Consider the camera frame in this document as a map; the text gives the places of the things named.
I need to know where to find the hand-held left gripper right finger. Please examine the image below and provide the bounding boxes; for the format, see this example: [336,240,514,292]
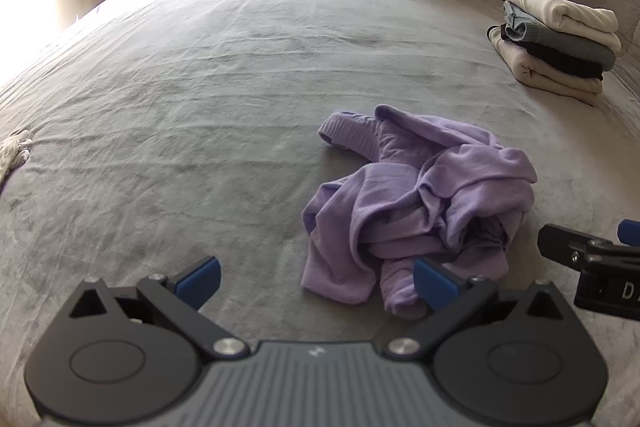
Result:
[372,257,581,360]

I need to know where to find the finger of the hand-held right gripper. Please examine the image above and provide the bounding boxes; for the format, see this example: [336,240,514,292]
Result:
[617,219,640,247]
[539,224,601,265]

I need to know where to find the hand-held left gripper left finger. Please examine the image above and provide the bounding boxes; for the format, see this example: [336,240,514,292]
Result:
[67,256,251,360]

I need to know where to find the purple pants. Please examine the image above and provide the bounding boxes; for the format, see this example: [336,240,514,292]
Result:
[301,104,538,320]

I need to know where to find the folded beige garment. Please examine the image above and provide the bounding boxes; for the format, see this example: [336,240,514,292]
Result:
[492,32,603,106]

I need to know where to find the grey bed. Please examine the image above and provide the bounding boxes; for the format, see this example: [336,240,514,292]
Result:
[0,0,640,427]

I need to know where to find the folded black garment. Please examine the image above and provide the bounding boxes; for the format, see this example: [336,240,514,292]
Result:
[486,24,604,80]

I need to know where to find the folded grey sweater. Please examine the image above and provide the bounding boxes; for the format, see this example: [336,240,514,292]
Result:
[505,14,617,70]

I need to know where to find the white crumpled cloth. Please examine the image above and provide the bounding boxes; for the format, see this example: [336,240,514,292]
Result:
[0,130,33,185]

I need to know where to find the folded cream sweater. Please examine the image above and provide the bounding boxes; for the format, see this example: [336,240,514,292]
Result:
[502,0,621,52]

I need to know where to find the folded light blue garment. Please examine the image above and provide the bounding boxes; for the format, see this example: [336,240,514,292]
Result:
[502,2,532,32]

